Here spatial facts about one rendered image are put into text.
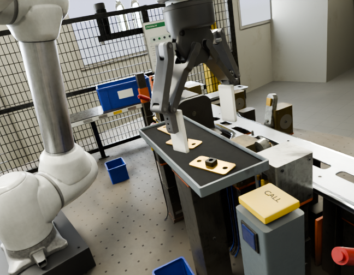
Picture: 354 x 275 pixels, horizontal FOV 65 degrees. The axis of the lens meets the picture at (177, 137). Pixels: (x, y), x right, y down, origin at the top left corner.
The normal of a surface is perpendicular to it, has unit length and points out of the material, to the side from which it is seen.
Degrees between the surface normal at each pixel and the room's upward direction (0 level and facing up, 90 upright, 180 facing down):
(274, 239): 90
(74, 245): 4
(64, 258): 4
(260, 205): 0
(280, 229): 90
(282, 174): 90
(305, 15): 90
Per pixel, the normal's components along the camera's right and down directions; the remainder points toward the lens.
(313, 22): -0.76, 0.37
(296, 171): 0.39, 0.28
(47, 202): 0.89, -0.03
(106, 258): -0.18, -0.91
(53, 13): 0.92, 0.27
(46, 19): 0.82, 0.37
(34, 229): 0.77, 0.22
